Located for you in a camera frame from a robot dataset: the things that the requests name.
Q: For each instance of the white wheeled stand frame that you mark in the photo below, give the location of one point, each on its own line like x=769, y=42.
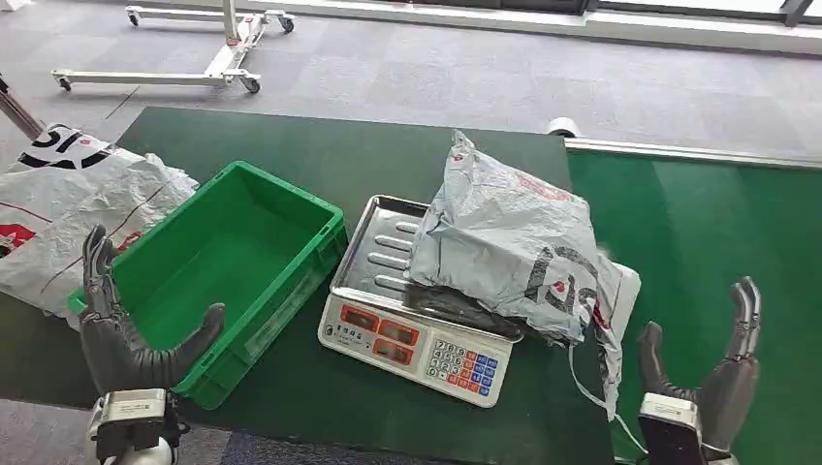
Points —
x=225, y=61

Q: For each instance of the large white woven parcel bag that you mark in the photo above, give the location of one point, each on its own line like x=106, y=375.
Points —
x=70, y=212

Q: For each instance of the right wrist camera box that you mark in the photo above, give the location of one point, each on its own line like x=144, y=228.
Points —
x=668, y=427

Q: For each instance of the silver conveyor side rail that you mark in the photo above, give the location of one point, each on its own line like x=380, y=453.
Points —
x=693, y=154

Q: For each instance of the small grey parcel bag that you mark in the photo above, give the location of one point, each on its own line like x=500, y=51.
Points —
x=619, y=301

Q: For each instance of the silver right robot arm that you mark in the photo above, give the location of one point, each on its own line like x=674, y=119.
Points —
x=722, y=459

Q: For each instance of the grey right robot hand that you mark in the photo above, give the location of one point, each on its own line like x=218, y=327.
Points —
x=729, y=391

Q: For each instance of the dark window frame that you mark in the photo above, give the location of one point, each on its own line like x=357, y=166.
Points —
x=642, y=6

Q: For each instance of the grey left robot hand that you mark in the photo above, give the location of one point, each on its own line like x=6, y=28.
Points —
x=122, y=359

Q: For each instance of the white electronic scale steel tray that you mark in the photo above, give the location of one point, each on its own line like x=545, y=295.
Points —
x=411, y=340

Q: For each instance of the green plastic crate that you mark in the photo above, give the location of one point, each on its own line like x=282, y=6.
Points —
x=231, y=269

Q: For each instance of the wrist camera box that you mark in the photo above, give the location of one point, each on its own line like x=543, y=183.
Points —
x=668, y=427
x=131, y=411

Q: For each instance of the large grey parcel bag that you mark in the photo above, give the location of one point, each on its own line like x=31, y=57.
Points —
x=514, y=244

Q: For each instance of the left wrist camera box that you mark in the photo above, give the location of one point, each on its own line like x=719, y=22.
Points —
x=131, y=411

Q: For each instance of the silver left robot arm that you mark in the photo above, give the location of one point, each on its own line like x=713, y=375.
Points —
x=148, y=452

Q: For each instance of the conveyor end roller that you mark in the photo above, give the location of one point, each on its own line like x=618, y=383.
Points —
x=564, y=126

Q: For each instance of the dark metal pole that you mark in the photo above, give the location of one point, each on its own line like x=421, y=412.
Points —
x=16, y=112

